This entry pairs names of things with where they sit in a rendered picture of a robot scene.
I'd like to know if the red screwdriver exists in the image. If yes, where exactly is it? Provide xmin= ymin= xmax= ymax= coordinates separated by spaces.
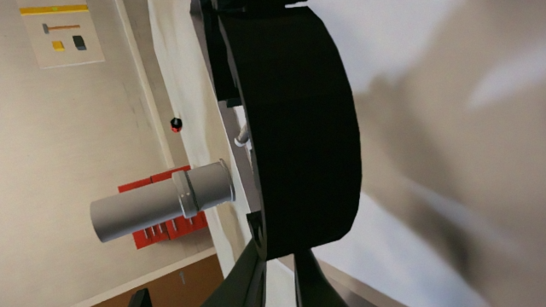
xmin=170 ymin=118 xmax=183 ymax=132

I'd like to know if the white hollow tube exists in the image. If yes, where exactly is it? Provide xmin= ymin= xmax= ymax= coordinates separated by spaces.
xmin=90 ymin=171 xmax=191 ymax=243

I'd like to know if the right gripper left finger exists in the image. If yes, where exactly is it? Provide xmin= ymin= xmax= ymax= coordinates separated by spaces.
xmin=200 ymin=238 xmax=267 ymax=307

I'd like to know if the grey cylinder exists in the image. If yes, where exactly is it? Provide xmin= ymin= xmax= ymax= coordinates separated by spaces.
xmin=178 ymin=159 xmax=235 ymax=217

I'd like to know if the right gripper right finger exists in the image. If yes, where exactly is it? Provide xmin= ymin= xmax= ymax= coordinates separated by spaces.
xmin=293 ymin=249 xmax=349 ymax=307

